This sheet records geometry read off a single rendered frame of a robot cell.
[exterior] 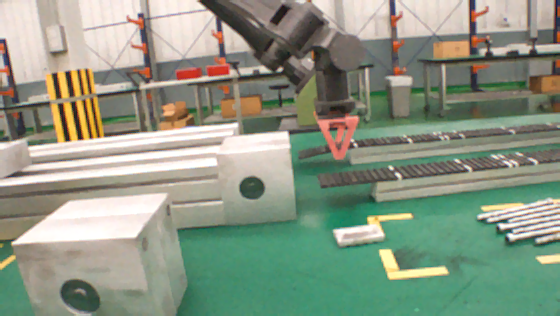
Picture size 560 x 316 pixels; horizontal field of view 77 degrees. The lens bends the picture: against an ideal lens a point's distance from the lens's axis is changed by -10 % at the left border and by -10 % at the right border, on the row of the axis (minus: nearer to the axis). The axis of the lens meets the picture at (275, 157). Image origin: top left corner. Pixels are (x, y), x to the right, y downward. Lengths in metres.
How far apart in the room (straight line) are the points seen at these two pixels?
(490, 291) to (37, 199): 0.53
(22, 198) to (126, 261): 0.33
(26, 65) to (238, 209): 9.99
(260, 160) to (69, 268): 0.26
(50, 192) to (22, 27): 9.87
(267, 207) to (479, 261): 0.25
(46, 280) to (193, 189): 0.23
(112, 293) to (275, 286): 0.15
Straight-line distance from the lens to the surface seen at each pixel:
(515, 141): 0.83
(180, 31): 8.60
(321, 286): 0.36
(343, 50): 0.61
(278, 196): 0.49
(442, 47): 5.85
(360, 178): 0.53
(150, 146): 0.70
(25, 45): 10.37
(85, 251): 0.30
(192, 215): 0.51
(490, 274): 0.39
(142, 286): 0.30
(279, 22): 0.71
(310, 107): 1.12
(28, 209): 0.60
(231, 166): 0.48
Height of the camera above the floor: 0.98
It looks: 14 degrees down
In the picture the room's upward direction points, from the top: 6 degrees counter-clockwise
